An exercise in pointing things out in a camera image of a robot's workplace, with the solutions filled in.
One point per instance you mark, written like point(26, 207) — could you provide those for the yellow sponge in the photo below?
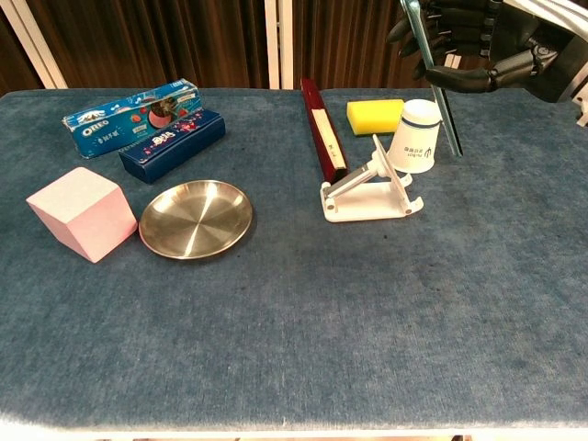
point(372, 117)

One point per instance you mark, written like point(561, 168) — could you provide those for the dark blue cookie box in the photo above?
point(174, 151)

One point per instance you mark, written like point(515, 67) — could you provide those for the black smartphone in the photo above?
point(445, 119)

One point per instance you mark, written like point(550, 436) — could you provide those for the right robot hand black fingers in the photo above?
point(510, 27)

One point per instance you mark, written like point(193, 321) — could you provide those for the white paper cup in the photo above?
point(415, 138)

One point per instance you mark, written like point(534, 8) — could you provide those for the dark brown curtain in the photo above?
point(18, 64)
point(161, 41)
point(349, 41)

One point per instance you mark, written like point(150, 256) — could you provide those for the blue table cloth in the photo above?
point(294, 312)

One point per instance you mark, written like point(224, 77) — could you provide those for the white frame post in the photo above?
point(279, 46)
point(37, 46)

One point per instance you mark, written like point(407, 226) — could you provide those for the white folding phone stand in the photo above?
point(367, 204)

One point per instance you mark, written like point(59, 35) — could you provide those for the stainless steel round plate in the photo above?
point(195, 220)

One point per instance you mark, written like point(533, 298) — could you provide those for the long dark red box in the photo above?
point(317, 128)

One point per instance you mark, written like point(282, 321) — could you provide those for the blue Oreo cookie box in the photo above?
point(119, 124)

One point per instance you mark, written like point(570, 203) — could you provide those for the pink cube block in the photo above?
point(82, 211)

